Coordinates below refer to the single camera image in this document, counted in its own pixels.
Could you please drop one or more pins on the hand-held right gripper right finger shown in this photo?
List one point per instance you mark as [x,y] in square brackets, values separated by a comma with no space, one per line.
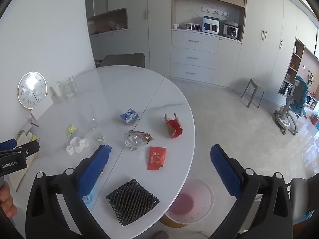
[224,171]

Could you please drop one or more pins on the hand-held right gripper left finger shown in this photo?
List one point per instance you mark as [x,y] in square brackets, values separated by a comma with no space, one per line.
[96,169]

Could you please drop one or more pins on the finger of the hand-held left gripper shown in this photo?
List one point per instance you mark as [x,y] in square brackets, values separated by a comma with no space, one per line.
[31,148]
[8,144]

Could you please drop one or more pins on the green paper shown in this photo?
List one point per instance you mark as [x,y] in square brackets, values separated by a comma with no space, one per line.
[101,139]

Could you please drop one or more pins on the yellow bin with pink bag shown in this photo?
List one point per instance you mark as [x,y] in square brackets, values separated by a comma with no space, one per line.
[192,199]

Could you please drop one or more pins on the yellow paper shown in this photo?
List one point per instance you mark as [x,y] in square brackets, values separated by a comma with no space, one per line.
[71,130]

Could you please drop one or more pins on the person's left hand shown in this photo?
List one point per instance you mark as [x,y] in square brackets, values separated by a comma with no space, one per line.
[6,201]

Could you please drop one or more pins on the black pen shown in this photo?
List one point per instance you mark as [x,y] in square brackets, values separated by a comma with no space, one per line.
[34,124]

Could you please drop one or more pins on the light blue wrapper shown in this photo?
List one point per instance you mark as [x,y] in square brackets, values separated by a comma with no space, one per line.
[89,198]

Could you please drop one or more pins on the white crumpled tissue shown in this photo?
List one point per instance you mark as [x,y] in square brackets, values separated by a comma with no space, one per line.
[76,145]

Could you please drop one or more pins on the white card box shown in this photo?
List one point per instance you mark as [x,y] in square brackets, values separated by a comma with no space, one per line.
[42,107]

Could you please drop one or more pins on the black foam mesh sleeve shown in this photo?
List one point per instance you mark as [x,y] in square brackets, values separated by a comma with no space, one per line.
[132,201]

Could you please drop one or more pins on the silver and brown foil bag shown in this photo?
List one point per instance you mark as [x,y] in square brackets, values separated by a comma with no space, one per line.
[137,140]

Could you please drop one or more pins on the clear drinking glass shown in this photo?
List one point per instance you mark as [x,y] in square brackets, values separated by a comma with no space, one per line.
[89,117]

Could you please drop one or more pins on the red flat packet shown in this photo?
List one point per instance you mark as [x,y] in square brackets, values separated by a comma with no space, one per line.
[156,158]

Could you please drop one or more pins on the small clear glass jar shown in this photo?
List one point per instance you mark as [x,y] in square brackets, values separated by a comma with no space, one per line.
[55,91]

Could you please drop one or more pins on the blue and white wrapper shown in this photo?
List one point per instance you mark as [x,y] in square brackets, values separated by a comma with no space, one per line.
[129,116]

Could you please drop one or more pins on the torn red cardboard box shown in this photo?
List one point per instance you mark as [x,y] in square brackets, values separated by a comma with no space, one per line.
[174,127]

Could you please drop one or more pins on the square clear glass container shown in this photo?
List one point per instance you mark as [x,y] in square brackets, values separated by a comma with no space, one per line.
[67,87]

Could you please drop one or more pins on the dark grey chair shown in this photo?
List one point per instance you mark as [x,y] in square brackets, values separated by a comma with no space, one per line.
[304,196]

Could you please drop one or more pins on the grey stool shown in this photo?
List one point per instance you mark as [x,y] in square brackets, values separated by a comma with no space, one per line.
[254,87]

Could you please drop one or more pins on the white cabinet drawer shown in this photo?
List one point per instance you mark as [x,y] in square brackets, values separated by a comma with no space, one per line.
[192,72]
[193,57]
[194,41]

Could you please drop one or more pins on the teal child's desk chair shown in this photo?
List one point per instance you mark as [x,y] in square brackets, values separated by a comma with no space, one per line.
[299,97]

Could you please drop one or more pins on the grey dining chair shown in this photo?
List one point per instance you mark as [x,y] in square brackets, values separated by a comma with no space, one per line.
[124,59]

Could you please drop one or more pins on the wooden open bookshelf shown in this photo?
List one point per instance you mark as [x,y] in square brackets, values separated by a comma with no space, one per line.
[296,62]

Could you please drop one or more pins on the silver countertop appliance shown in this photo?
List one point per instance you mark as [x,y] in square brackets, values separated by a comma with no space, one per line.
[230,29]

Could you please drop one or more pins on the white countertop appliance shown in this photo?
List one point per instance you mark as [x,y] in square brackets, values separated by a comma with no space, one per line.
[210,25]

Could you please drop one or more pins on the round white wall clock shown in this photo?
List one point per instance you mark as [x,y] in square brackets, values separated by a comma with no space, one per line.
[32,89]

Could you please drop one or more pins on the white wall rail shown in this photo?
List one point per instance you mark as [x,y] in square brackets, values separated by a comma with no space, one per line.
[215,11]

